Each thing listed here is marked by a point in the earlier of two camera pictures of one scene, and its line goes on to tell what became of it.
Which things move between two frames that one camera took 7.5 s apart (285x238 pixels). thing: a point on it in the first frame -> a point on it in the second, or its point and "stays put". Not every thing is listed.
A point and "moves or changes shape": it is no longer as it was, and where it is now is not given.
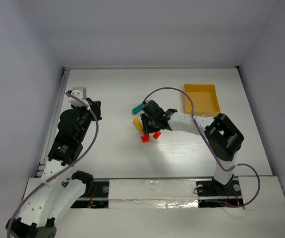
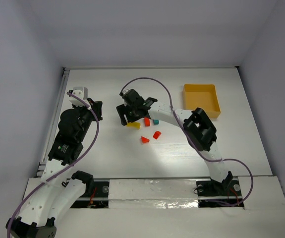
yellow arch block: (138, 124) moves or changes shape
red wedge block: (156, 135) stays put
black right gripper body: (146, 121) -> (126, 114)
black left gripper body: (94, 108) stays put
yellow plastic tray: (204, 99) stays put
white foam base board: (168, 208) stays put
